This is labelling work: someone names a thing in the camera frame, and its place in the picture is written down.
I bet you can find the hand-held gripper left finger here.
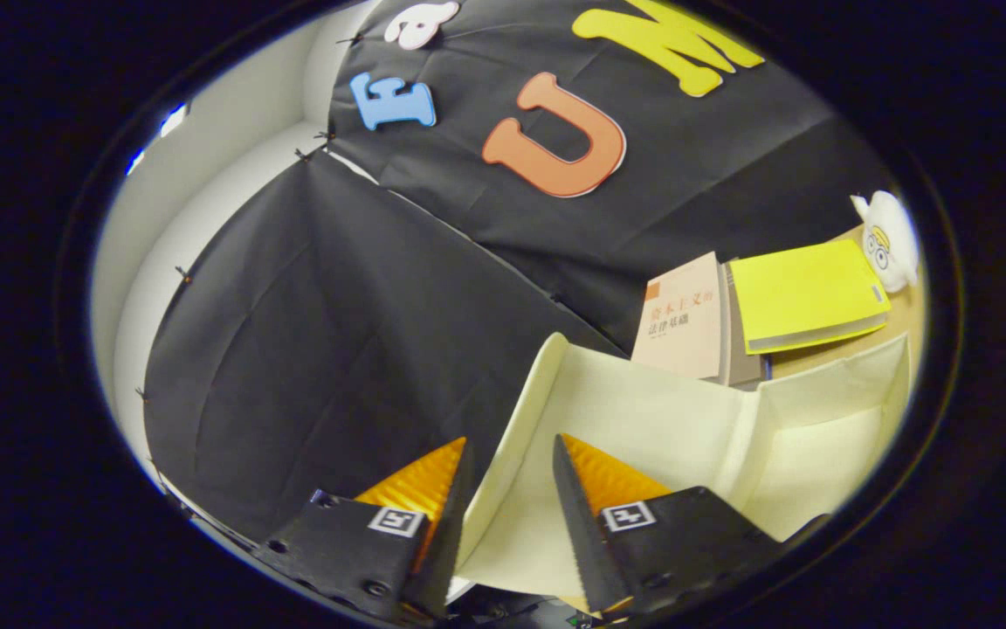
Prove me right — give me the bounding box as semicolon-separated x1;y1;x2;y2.
250;437;476;624

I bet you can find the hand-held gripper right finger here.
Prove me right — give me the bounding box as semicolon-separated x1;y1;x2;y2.
554;433;783;614

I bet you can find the cream fabric storage box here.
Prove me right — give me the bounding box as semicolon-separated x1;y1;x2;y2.
455;332;914;605

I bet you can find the beige book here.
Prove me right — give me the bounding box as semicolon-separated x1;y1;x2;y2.
631;252;770;390

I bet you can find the yellow book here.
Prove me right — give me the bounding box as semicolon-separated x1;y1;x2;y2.
727;238;892;356

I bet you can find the white plush toy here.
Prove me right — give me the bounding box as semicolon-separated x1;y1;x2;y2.
850;190;920;294

